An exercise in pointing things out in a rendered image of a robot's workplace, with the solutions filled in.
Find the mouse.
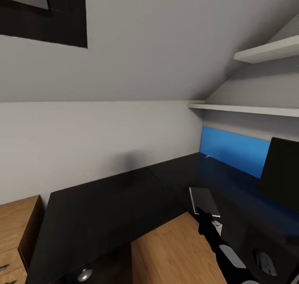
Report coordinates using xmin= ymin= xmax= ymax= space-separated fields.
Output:
xmin=255 ymin=251 xmax=277 ymax=276

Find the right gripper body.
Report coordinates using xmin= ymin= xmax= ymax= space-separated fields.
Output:
xmin=198 ymin=213 xmax=218 ymax=239

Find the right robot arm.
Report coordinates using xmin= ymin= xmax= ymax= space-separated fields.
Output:
xmin=197 ymin=207 xmax=261 ymax=284

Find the monitor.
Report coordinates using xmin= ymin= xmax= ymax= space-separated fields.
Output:
xmin=257 ymin=137 xmax=299 ymax=242

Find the notebook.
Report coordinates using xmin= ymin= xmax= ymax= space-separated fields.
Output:
xmin=189 ymin=187 xmax=220 ymax=217

